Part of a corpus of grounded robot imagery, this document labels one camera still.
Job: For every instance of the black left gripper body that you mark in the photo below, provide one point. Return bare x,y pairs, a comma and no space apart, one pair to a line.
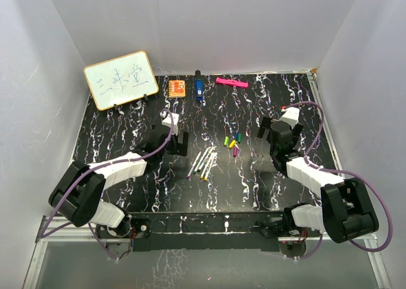
172,149

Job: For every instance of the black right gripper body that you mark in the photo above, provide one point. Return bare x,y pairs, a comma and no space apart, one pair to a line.
274,150

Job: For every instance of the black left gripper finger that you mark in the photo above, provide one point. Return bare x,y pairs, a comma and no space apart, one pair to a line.
182,145
155,133

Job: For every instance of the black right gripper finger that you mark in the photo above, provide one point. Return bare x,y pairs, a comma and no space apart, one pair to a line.
296,131
264,126

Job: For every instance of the green white pen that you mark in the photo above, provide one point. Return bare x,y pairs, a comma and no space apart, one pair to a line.
197,167

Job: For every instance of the purple white pen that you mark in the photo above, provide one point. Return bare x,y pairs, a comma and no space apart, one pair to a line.
193,165

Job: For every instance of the magenta pen cap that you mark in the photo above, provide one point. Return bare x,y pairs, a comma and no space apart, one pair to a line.
236,151

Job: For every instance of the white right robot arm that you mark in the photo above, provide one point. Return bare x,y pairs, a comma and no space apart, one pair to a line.
346,211

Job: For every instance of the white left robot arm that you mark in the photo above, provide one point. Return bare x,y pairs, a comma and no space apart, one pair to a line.
78,195

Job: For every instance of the blue tipped white pen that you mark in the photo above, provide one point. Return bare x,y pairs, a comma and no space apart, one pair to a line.
207,156

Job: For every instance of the yellow tipped white pen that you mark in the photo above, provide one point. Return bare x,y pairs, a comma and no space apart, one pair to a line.
207,164

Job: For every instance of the orange tipped white pen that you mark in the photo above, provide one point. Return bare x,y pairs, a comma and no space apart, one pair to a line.
210,167

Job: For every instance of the yellow pen cap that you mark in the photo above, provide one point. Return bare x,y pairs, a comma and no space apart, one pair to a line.
232,144

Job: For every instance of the lime green pen cap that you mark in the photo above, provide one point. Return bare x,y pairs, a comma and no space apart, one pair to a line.
226,141

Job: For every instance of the orange small notebook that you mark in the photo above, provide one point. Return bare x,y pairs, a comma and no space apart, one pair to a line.
177,89

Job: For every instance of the pink plastic clip bar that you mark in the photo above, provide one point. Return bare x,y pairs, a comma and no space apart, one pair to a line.
231,82

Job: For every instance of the blue stapler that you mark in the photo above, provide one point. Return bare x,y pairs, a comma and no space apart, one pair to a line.
199,87

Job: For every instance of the small whiteboard with writing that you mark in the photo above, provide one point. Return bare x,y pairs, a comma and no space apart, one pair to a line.
121,80

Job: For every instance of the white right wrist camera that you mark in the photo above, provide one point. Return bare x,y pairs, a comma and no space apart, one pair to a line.
290,115

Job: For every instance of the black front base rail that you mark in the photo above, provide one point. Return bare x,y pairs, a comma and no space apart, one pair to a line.
263,230

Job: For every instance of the aluminium frame rail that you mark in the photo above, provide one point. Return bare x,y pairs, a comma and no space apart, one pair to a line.
67,257

